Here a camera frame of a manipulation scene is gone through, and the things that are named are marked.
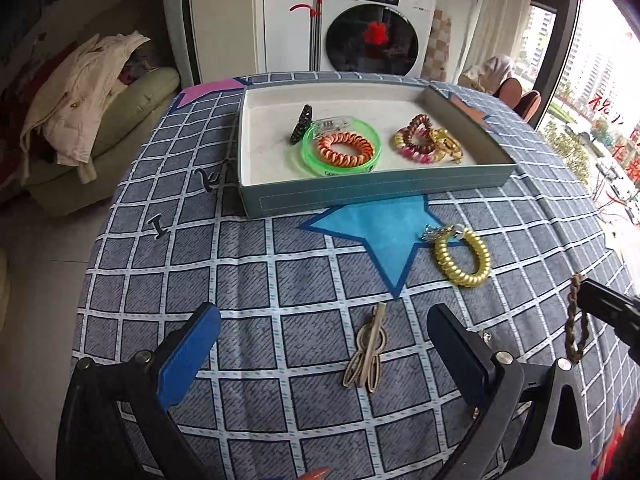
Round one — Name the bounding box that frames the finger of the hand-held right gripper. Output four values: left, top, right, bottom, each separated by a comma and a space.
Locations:
577, 279, 640, 346

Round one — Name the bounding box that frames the brown coil hair tie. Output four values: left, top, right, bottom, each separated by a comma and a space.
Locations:
400, 114, 433, 143

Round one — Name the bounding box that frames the white cabinet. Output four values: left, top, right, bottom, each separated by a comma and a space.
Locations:
187, 0, 321, 86

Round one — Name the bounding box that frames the brown braided bracelet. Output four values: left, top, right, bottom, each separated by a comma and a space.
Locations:
565, 274, 591, 365

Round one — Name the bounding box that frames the white cloth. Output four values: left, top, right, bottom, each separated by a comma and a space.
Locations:
460, 55, 516, 92

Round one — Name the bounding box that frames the pale green sofa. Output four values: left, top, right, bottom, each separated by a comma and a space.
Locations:
22, 66, 182, 217

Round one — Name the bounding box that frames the gold coil hair tie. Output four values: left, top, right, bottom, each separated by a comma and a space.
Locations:
421, 224, 492, 289

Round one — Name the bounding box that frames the green translucent bracelet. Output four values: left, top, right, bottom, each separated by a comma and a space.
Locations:
301, 116, 382, 178

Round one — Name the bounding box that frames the orange striped coil hair tie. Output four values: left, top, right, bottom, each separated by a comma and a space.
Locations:
317, 131, 376, 167

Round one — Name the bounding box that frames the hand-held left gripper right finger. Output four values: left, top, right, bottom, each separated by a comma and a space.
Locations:
427, 304, 593, 480

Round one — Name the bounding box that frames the black hair clip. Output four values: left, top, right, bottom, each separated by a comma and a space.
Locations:
290, 104, 313, 147

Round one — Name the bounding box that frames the pink and yellow coil hair tie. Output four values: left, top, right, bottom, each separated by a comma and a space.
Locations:
392, 127, 446, 165

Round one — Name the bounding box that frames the beige hair clip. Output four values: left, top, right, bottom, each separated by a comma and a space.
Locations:
342, 302, 388, 392

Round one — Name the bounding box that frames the grey-blue rectangular tray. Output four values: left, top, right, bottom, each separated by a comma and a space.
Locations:
236, 81, 517, 220

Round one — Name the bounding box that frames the red-handled mop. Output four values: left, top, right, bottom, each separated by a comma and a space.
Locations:
290, 0, 323, 72

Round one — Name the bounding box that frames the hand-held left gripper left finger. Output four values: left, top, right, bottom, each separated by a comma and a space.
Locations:
57, 302, 222, 480

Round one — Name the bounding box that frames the red window decal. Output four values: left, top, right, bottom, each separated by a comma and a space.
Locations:
585, 30, 640, 226

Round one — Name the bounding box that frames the grey checked tablecloth with stars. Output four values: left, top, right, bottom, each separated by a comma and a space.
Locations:
70, 71, 640, 480

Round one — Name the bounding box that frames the brown chair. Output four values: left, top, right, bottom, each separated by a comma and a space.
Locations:
515, 90, 543, 123
492, 77, 523, 111

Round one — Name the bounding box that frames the checkered board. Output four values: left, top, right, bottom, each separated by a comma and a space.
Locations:
421, 9, 453, 81

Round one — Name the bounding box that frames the cream jacket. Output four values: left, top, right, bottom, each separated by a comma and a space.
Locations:
20, 32, 151, 183

